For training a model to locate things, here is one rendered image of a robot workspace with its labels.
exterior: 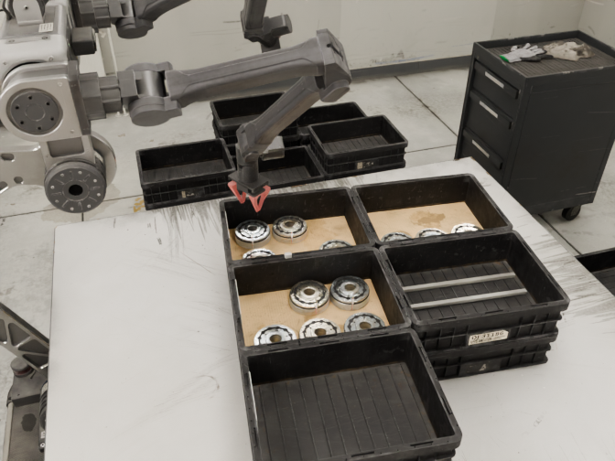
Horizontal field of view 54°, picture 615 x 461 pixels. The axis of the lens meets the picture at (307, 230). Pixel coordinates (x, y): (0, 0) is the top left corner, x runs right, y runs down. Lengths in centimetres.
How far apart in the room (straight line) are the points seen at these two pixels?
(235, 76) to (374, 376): 74
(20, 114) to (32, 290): 197
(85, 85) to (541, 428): 125
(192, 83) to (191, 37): 325
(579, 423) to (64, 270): 151
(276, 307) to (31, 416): 103
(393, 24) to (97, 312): 358
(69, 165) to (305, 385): 75
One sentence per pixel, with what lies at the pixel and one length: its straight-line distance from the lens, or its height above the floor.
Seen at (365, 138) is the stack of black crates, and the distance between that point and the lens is 304.
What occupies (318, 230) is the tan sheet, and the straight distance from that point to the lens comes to 183.
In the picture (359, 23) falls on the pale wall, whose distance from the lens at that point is 475.
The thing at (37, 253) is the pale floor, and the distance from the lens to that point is 334.
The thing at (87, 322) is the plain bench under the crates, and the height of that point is 70.
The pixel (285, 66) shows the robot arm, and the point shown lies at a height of 149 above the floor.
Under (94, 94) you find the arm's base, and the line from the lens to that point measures 120.
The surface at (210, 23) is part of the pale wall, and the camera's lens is 444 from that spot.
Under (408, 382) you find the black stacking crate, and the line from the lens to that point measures 144.
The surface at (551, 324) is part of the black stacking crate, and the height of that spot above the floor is 85.
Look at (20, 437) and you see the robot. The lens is 224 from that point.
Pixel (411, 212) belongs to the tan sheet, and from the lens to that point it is 193.
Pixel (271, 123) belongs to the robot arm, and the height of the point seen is 128.
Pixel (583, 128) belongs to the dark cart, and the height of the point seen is 60.
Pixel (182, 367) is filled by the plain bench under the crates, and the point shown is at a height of 70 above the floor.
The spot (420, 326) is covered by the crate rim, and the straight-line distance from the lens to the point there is 142.
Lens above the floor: 194
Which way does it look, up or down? 37 degrees down
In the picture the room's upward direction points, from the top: straight up
